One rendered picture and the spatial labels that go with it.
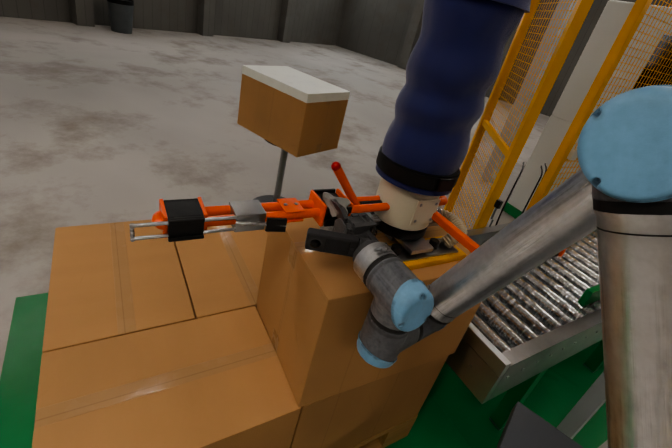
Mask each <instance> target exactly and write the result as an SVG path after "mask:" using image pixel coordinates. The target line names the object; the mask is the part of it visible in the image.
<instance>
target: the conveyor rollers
mask: <svg viewBox="0 0 672 448"><path fill-rule="evenodd" d="M598 284H600V281H599V262H598V242H597V229H596V230H595V231H593V232H591V233H590V234H588V235H587V236H585V237H583V238H582V239H580V240H579V241H577V242H575V243H574V244H572V245H571V246H569V247H567V249H566V250H565V252H564V254H563V255H562V257H559V256H555V257H552V258H550V259H548V260H547V261H545V262H544V263H542V264H540V265H539V266H537V267H536V268H534V269H532V270H531V271H529V272H528V273H526V274H524V275H523V276H521V277H520V278H518V279H516V280H515V281H513V282H512V283H510V284H508V285H507V286H505V287H504V288H502V289H500V290H499V291H497V292H496V293H494V294H493V295H494V296H493V295H491V296H489V297H488V298H486V299H485V300H483V302H484V303H485V304H486V305H488V306H489V307H490V308H491V309H492V310H493V311H494V312H495V313H496V314H497V315H498V316H499V317H500V318H502V319H503V320H504V321H505V322H506V323H507V324H508V325H509V326H510V327H511V328H512V329H513V330H514V331H516V332H517V333H518V334H519V335H520V336H521V337H522V338H523V339H524V340H525V341H526V342H527V341H529V340H531V339H534V338H536V337H538V335H539V336H540V335H543V334H545V333H547V332H549V331H552V330H554V329H556V328H558V327H561V326H563V325H565V324H567V323H570V322H572V321H574V320H576V319H579V318H581V317H583V316H585V315H588V314H590V313H592V312H594V311H597V310H599V309H601V300H597V301H595V302H593V303H590V304H588V305H585V306H582V305H581V304H579V303H578V301H579V299H580V298H581V296H582V295H583V293H584V292H585V290H586V289H588V288H590V287H593V286H596V285H598ZM500 301H501V302H502V303H503V304H504V305H503V304H502V303H501V302H500ZM483 302H481V304H480V306H479V308H478V309H477V311H476V312H477V313H478V314H479V315H480V316H481V317H482V318H483V319H484V320H485V321H486V322H487V323H488V324H489V325H490V326H491V327H492V328H493V329H494V330H495V331H496V332H497V333H498V334H499V335H500V336H501V337H502V338H503V339H504V340H505V341H506V342H507V343H508V344H509V345H510V346H512V347H516V346H518V345H520V344H522V343H525V341H524V340H523V339H522V338H521V337H520V336H518V335H517V334H516V333H515V332H514V331H513V330H512V329H511V328H510V327H509V326H508V325H507V324H506V323H505V322H503V321H502V320H501V319H500V318H499V317H498V316H497V315H496V314H495V313H494V312H493V311H492V310H491V309H490V308H488V307H487V306H486V305H485V304H484V303H483ZM509 309H510V310H511V311H512V312H513V313H512V312H511V311H510V310H509ZM518 317H519V318H520V319H521V320H522V321H521V320H520V319H519V318H518ZM471 323H472V324H473V325H474V326H475V327H476V328H477V329H478V330H479V331H480V332H481V333H482V334H483V335H484V336H485V337H486V338H487V339H488V340H489V341H490V342H491V343H492V344H493V345H494V346H495V347H496V348H497V349H498V350H499V351H500V352H501V353H502V352H504V351H507V350H509V349H511V348H510V347H509V346H508V345H507V344H506V343H505V342H504V341H503V340H502V339H501V338H500V337H499V336H498V335H497V334H496V333H495V332H494V331H493V330H492V329H491V328H490V327H489V326H488V325H487V324H486V323H485V322H484V321H483V320H482V319H481V318H480V317H479V316H478V315H477V314H476V313H475V315H474V317H473V319H472V321H471ZM527 325H528V326H529V327H530V328H531V329H530V328H529V327H528V326H527ZM536 333H537V334H538V335H537V334H536Z"/></svg>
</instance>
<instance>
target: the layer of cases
mask: <svg viewBox="0 0 672 448"><path fill-rule="evenodd" d="M148 222H152V219H150V220H139V221H127V222H116V223H104V224H92V225H81V226H69V227H58V228H55V237H54V246H53V256H52V265H51V274H50V283H49V293H48V302H47V311H46V321H45V330H44V339H43V348H42V353H43V354H42V358H41V367H40V376H39V386H38V395H37V404H36V413H35V423H34V432H33V441H32V448H351V447H353V446H355V445H357V444H359V443H361V442H363V441H365V440H367V439H369V438H371V437H373V436H375V435H377V434H380V433H382V432H384V431H386V430H388V429H390V428H392V427H394V426H396V425H398V424H400V423H402V422H404V421H406V420H408V419H410V418H412V417H414V416H416V415H418V413H419V411H420V409H421V407H422V405H423V403H424V401H425V400H426V398H427V396H428V394H429V392H430V390H431V388H432V386H433V384H434V382H435V380H436V379H437V377H438V375H439V373H440V371H441V369H442V367H443V365H444V363H445V361H446V360H447V358H448V356H449V355H447V356H444V357H442V358H439V359H436V360H433V361H430V362H427V363H424V364H422V365H419V366H416V367H413V368H410V369H407V370H404V371H401V372H399V373H396V374H393V375H390V376H387V377H384V378H381V379H379V380H376V381H373V382H370V383H367V384H364V385H361V386H359V387H356V388H353V389H350V390H347V391H344V392H341V393H339V394H336V395H333V396H330V397H327V398H324V399H321V400H318V401H316V402H313V403H310V404H307V405H304V406H301V407H298V405H297V402H296V400H295V398H294V395H293V393H292V390H291V388H290V385H289V383H288V380H287V378H286V375H285V373H284V371H283V368H282V366H281V363H280V361H279V358H278V356H277V353H276V351H275V348H274V346H273V344H272V341H271V339H270V336H269V334H268V331H267V329H266V326H265V324H264V321H263V319H262V317H261V314H260V312H259V309H258V307H257V304H256V303H257V297H258V290H259V284H260V278H261V272H262V266H263V260H264V254H265V248H266V241H267V235H268V232H266V231H265V228H264V229H263V230H253V231H244V232H234V231H228V232H218V233H208V234H204V238H203V239H194V240H184V241H175V242H169V241H168V238H158V239H148V240H138V241H134V242H131V241H130V225H129V224H130V223H134V224H136V223H148Z"/></svg>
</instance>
